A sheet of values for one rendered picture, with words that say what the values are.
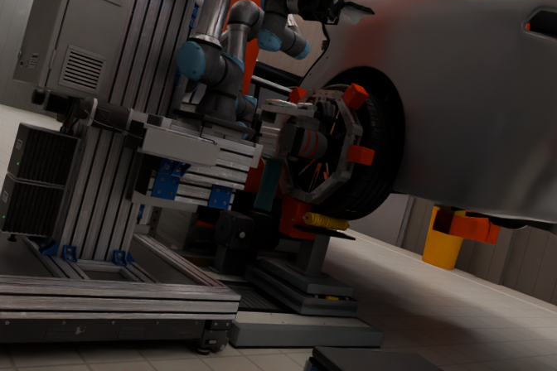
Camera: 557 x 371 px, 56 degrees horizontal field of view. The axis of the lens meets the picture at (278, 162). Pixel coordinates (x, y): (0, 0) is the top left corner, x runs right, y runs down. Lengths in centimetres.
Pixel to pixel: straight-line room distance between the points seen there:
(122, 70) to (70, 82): 20
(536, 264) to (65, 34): 573
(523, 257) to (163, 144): 551
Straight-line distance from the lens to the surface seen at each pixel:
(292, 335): 225
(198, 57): 175
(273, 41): 163
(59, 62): 176
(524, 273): 666
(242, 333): 210
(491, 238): 475
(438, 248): 656
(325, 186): 237
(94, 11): 180
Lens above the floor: 74
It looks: level
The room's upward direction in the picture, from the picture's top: 15 degrees clockwise
